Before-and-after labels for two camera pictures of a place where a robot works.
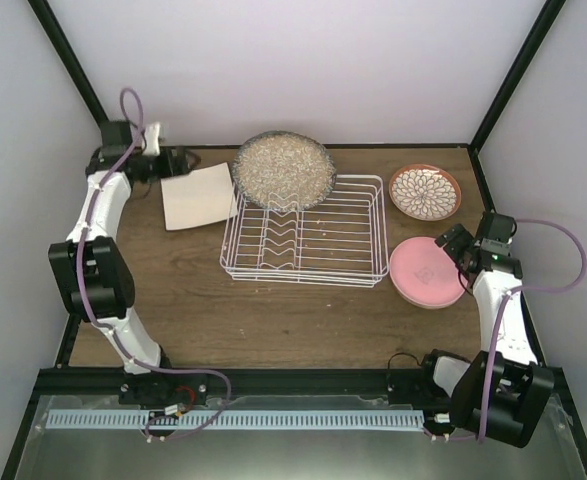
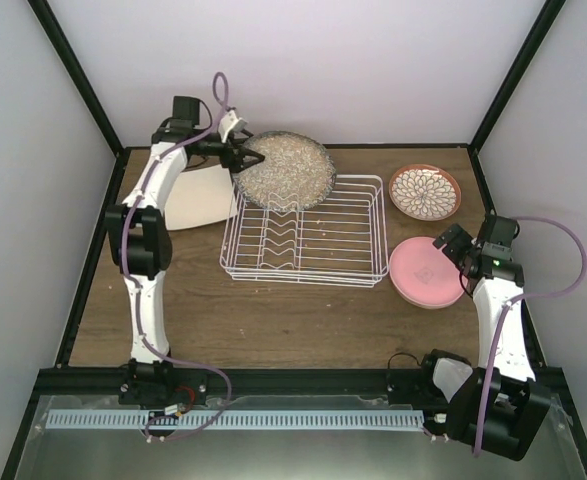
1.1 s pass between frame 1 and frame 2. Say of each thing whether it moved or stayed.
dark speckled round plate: stayed
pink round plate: stayed
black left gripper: moved
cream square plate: stayed
